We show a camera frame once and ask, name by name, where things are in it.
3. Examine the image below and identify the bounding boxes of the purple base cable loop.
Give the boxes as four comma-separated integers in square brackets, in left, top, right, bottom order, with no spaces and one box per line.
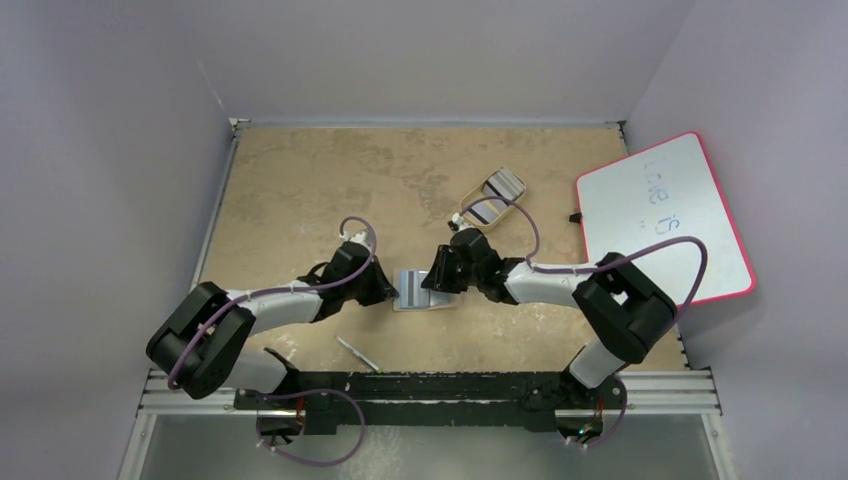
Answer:
[254,387,370,468]

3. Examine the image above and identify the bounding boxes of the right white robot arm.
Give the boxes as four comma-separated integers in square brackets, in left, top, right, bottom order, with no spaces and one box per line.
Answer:
[421,228,677,407]

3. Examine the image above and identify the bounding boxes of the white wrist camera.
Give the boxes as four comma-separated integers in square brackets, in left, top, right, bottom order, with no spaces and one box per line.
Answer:
[447,213,470,233]
[339,229,373,249]

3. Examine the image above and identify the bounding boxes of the stack of white cards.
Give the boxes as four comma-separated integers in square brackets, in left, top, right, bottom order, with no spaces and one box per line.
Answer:
[466,169,525,225]

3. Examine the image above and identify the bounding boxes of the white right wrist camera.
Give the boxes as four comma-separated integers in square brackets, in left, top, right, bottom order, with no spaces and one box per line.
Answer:
[447,213,470,233]

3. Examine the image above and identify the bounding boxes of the silver pen on table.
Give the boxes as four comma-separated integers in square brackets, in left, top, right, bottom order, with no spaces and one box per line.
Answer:
[336,336,383,373]

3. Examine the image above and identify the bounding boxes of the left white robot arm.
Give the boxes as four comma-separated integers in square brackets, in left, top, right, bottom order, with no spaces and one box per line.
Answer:
[145,241,398,409]

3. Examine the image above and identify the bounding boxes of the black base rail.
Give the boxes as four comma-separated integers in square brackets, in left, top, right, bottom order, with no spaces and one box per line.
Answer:
[234,371,626,435]

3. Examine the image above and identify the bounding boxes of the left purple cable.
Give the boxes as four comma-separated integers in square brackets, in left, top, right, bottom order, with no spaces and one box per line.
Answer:
[165,216,379,391]

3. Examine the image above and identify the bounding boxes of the pink framed whiteboard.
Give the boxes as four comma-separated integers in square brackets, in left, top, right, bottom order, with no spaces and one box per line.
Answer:
[576,131,757,304]

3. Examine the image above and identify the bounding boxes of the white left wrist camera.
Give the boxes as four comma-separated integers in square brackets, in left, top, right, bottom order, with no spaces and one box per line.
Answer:
[339,229,373,249]

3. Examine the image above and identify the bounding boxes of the beige oval card tray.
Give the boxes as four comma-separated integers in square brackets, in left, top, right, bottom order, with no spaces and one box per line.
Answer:
[458,167,529,231]

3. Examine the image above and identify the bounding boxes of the aluminium frame rail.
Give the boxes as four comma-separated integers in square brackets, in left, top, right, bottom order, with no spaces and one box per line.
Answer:
[137,370,722,416]

